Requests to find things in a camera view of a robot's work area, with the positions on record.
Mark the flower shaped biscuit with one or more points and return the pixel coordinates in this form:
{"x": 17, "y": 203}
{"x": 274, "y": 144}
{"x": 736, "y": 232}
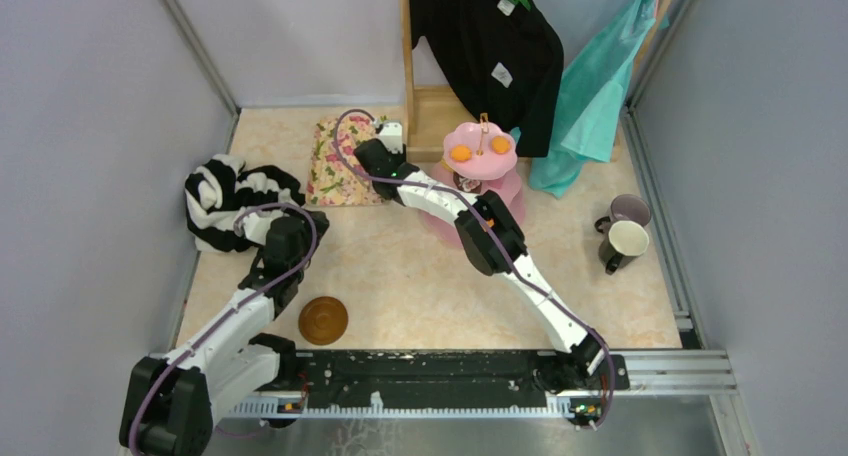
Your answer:
{"x": 460, "y": 153}

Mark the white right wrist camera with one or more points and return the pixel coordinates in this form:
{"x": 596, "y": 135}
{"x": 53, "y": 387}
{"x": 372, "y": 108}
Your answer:
{"x": 390, "y": 133}

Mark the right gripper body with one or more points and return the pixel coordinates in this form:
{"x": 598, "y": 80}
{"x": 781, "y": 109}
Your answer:
{"x": 397, "y": 157}

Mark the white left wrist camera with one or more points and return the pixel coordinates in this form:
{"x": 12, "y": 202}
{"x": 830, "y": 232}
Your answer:
{"x": 253, "y": 226}

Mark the grey mug with white interior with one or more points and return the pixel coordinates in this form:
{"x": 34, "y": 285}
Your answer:
{"x": 624, "y": 242}

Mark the purple mug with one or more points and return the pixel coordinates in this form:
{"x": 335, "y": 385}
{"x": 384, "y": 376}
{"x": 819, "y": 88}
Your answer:
{"x": 628, "y": 207}

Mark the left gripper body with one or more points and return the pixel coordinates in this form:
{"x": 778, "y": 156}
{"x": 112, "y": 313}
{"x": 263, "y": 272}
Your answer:
{"x": 307, "y": 229}

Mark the round smooth biscuit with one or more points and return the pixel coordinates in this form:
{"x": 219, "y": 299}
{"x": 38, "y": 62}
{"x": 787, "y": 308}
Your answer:
{"x": 501, "y": 144}

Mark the black and white striped cloth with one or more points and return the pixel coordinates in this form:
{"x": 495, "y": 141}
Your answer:
{"x": 222, "y": 189}

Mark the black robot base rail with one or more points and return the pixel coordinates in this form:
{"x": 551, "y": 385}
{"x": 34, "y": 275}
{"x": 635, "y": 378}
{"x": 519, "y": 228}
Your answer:
{"x": 503, "y": 384}

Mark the brown wooden coaster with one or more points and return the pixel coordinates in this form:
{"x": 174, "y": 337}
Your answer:
{"x": 323, "y": 321}

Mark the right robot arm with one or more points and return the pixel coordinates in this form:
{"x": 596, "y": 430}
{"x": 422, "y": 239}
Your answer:
{"x": 493, "y": 243}

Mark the teal t-shirt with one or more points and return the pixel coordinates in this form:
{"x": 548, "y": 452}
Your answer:
{"x": 591, "y": 93}

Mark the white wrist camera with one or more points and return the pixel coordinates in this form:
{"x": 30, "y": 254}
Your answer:
{"x": 390, "y": 133}
{"x": 253, "y": 226}

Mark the pink three-tier cake stand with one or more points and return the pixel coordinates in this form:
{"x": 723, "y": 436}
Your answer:
{"x": 497, "y": 172}

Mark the chocolate cake slice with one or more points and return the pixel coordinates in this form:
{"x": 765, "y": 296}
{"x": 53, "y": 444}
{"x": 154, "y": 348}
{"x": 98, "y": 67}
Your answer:
{"x": 468, "y": 185}

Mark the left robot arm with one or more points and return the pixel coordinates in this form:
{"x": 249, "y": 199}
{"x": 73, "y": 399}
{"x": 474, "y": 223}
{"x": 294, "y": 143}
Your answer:
{"x": 176, "y": 400}

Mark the black t-shirt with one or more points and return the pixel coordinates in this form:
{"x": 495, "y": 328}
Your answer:
{"x": 499, "y": 59}

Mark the floral serving tray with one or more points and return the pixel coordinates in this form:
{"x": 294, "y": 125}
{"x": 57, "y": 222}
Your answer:
{"x": 330, "y": 182}

